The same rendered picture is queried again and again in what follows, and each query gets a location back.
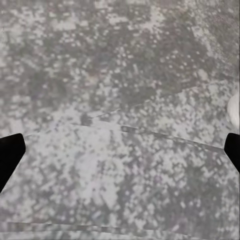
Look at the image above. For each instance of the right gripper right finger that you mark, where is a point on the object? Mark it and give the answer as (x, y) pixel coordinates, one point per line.
(232, 149)

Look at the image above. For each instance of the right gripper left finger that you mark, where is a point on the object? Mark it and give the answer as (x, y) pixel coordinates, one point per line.
(12, 149)

